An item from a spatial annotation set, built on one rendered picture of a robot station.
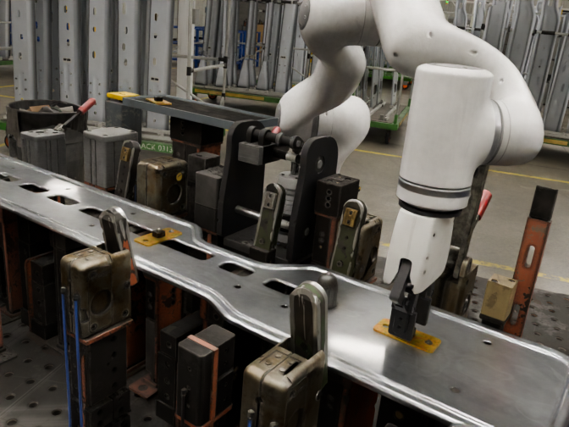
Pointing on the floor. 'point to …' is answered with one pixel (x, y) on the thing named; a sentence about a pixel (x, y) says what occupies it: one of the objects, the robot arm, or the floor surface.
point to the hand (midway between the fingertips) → (410, 316)
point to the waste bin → (23, 119)
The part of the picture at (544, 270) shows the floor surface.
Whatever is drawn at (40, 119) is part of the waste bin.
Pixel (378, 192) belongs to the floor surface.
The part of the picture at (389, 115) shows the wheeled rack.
